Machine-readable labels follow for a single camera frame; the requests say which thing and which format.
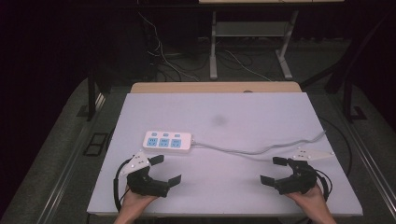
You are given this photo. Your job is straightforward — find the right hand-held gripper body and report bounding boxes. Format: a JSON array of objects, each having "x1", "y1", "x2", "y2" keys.
[{"x1": 274, "y1": 147, "x2": 336, "y2": 196}]

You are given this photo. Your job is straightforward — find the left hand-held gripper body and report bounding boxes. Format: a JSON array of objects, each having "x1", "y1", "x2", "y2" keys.
[{"x1": 119, "y1": 150, "x2": 171, "y2": 199}]

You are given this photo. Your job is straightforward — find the person's left hand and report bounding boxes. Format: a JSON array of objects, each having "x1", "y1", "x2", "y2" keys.
[{"x1": 119, "y1": 185, "x2": 159, "y2": 217}]

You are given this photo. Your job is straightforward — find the person's right hand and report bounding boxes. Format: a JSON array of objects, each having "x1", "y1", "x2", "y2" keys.
[{"x1": 284, "y1": 183, "x2": 329, "y2": 217}]

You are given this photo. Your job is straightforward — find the white power strip blue sockets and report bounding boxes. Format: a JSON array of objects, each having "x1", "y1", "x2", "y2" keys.
[{"x1": 142, "y1": 130, "x2": 193, "y2": 154}]

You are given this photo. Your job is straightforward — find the black stand leg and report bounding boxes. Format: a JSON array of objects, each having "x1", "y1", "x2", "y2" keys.
[
  {"x1": 341, "y1": 73, "x2": 368, "y2": 124},
  {"x1": 86, "y1": 66, "x2": 112, "y2": 122}
]

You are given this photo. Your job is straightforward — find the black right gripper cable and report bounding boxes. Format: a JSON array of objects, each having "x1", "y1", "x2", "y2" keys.
[{"x1": 313, "y1": 169, "x2": 333, "y2": 202}]

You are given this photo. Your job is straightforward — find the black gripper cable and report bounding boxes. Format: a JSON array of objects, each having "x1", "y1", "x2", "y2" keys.
[
  {"x1": 313, "y1": 169, "x2": 333, "y2": 202},
  {"x1": 113, "y1": 158, "x2": 133, "y2": 213}
]

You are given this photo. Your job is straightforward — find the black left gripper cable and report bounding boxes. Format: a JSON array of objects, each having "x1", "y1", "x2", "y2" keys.
[{"x1": 113, "y1": 158, "x2": 133, "y2": 213}]

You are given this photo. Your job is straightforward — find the grey power strip cable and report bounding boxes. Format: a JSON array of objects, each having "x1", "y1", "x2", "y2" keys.
[{"x1": 190, "y1": 130, "x2": 327, "y2": 157}]

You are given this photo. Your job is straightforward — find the black floor cable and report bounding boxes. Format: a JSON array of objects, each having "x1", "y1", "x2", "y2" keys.
[{"x1": 318, "y1": 117, "x2": 353, "y2": 176}]

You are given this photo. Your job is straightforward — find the metal floor rail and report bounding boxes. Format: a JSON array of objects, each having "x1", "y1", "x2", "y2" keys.
[
  {"x1": 334, "y1": 101, "x2": 396, "y2": 220},
  {"x1": 36, "y1": 92, "x2": 107, "y2": 224}
]

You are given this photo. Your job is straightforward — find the white floor cable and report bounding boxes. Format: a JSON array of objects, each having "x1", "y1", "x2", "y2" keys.
[
  {"x1": 137, "y1": 11, "x2": 201, "y2": 83},
  {"x1": 223, "y1": 49, "x2": 273, "y2": 82}
]

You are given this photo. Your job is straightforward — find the grey metal desk frame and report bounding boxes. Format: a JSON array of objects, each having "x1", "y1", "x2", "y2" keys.
[{"x1": 208, "y1": 10, "x2": 300, "y2": 81}]

